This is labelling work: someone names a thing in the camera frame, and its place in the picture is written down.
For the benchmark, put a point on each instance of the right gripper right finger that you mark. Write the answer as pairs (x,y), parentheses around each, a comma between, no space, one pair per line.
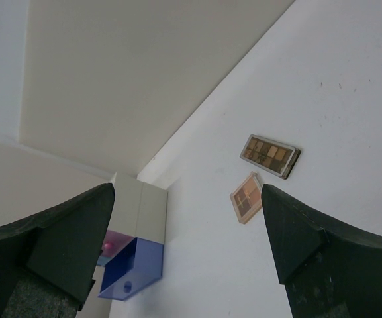
(328,267)

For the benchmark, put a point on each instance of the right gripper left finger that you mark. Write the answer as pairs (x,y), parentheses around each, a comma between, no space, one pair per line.
(47,260)

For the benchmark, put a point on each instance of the light blue drawer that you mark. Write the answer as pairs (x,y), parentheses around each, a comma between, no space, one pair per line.
(103,260)

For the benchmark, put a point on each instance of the pink drawer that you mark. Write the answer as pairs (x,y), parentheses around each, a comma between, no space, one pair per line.
(114,242)

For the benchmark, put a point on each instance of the white drawer cabinet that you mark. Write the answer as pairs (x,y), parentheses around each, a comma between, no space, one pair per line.
(140,209)

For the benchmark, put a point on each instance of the dark blue drawer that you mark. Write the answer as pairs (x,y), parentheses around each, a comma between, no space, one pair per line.
(134,268)

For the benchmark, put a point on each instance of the four pan eyeshadow palette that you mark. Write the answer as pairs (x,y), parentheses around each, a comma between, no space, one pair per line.
(246,199)

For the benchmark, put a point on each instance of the long brown eyeshadow palette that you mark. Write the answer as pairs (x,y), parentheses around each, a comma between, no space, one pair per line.
(274,157)

